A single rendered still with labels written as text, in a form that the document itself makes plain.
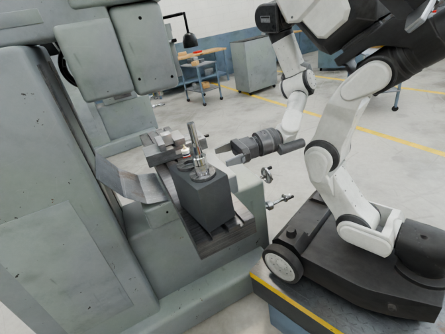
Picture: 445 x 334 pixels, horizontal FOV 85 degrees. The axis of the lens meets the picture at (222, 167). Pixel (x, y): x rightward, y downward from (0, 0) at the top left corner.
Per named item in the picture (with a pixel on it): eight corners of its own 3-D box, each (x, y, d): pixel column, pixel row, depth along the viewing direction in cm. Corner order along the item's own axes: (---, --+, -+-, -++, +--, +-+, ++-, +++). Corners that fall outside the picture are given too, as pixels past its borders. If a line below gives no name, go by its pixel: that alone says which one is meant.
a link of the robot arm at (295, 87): (286, 125, 98) (295, 95, 108) (310, 118, 91) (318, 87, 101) (273, 105, 93) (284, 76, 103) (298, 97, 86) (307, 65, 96)
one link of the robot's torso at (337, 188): (388, 221, 108) (347, 124, 100) (373, 251, 97) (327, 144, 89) (353, 220, 121) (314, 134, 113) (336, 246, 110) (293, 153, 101)
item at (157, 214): (214, 167, 163) (211, 151, 157) (240, 192, 135) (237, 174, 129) (140, 196, 148) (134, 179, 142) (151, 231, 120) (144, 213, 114)
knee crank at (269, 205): (290, 195, 164) (290, 187, 161) (296, 199, 159) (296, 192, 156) (263, 208, 158) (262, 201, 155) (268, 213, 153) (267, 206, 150)
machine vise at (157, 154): (200, 140, 155) (196, 123, 150) (208, 148, 143) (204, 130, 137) (146, 158, 146) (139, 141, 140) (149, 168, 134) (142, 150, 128)
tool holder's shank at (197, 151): (200, 158, 77) (191, 125, 71) (191, 157, 78) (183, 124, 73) (204, 153, 79) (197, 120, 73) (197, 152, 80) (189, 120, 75)
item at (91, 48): (128, 84, 116) (106, 21, 103) (136, 91, 97) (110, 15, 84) (87, 94, 111) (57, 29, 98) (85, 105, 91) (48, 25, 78)
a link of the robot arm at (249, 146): (228, 133, 86) (257, 124, 89) (232, 157, 91) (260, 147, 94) (243, 146, 76) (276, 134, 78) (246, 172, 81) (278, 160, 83)
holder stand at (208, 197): (204, 191, 106) (194, 151, 96) (236, 216, 90) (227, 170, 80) (180, 205, 101) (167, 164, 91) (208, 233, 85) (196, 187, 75)
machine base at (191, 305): (234, 226, 212) (230, 208, 202) (275, 279, 163) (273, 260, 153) (88, 296, 176) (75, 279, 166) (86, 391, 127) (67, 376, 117)
